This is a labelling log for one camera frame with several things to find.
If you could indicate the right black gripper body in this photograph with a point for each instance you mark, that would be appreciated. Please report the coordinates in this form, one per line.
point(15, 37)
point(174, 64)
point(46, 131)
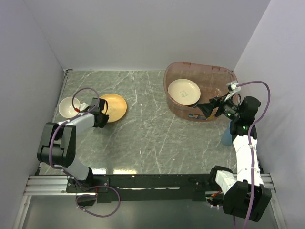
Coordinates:
point(228, 109)

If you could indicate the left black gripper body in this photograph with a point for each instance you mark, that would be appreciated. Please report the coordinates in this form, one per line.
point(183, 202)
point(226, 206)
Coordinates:
point(105, 118)

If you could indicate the yellow orange plate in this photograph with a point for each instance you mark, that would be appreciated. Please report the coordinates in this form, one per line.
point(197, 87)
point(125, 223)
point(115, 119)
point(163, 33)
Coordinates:
point(117, 106)

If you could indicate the plain cream plate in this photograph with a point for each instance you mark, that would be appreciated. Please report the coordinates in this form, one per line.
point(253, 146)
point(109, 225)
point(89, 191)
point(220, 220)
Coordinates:
point(184, 92)

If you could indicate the cream ceramic bowl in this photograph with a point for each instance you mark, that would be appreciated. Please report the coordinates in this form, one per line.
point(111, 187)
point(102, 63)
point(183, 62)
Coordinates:
point(66, 109)

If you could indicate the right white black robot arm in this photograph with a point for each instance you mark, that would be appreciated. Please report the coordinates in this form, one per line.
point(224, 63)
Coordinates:
point(245, 194)

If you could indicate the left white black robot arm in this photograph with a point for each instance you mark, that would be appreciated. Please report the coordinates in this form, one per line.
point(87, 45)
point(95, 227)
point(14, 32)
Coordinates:
point(57, 146)

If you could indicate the translucent pink plastic bin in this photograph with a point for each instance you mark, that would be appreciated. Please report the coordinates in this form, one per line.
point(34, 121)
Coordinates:
point(212, 81)

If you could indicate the blue plastic cup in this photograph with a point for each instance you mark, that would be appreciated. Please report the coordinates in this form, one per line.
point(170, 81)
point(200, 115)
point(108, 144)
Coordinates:
point(226, 139)

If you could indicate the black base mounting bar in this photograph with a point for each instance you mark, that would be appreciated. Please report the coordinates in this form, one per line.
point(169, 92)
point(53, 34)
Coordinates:
point(193, 186)

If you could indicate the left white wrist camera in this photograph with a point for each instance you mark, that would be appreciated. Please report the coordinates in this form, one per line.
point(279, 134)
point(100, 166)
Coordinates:
point(84, 107)

